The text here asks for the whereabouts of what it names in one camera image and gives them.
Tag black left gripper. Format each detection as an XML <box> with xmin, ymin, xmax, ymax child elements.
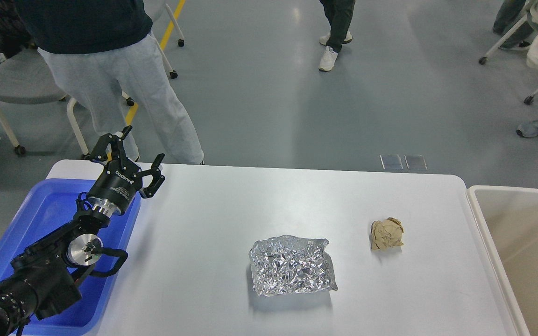
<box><xmin>85</xmin><ymin>126</ymin><xmax>166</xmax><ymax>216</ymax></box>

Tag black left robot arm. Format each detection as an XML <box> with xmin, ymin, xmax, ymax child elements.
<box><xmin>0</xmin><ymin>126</ymin><xmax>166</xmax><ymax>336</ymax></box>

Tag beige plastic bin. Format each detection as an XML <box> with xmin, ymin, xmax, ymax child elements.
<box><xmin>467</xmin><ymin>186</ymin><xmax>538</xmax><ymax>336</ymax></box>

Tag white chair with wheels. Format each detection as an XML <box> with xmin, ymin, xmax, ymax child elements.
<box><xmin>144</xmin><ymin>0</ymin><xmax>186</xmax><ymax>79</ymax></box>

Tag person in grey trousers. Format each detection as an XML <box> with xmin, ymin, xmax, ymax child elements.
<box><xmin>14</xmin><ymin>0</ymin><xmax>204</xmax><ymax>164</ymax></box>

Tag grey office chair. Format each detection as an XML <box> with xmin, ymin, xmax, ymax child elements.
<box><xmin>0</xmin><ymin>49</ymin><xmax>66</xmax><ymax>156</ymax></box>

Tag metal floor plate right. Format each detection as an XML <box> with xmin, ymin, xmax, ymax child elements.
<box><xmin>405</xmin><ymin>154</ymin><xmax>428</xmax><ymax>171</ymax></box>

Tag metal floor plate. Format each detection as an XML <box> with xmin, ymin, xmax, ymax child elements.
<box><xmin>405</xmin><ymin>154</ymin><xmax>428</xmax><ymax>171</ymax></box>
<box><xmin>380</xmin><ymin>154</ymin><xmax>404</xmax><ymax>170</ymax></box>

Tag crumpled brown paper ball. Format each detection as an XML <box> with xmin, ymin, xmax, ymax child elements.
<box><xmin>371</xmin><ymin>217</ymin><xmax>404</xmax><ymax>250</ymax></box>

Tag crumpled aluminium foil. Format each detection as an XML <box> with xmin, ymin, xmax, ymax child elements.
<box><xmin>248</xmin><ymin>235</ymin><xmax>338</xmax><ymax>297</ymax></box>

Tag metal floor plate left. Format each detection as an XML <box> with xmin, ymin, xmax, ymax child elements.
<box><xmin>380</xmin><ymin>154</ymin><xmax>404</xmax><ymax>170</ymax></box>

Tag seated person right background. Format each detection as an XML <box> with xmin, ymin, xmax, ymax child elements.
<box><xmin>492</xmin><ymin>0</ymin><xmax>534</xmax><ymax>51</ymax></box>

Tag walking person white sneakers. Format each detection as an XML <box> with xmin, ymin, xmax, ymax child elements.
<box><xmin>318</xmin><ymin>0</ymin><xmax>356</xmax><ymax>72</ymax></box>

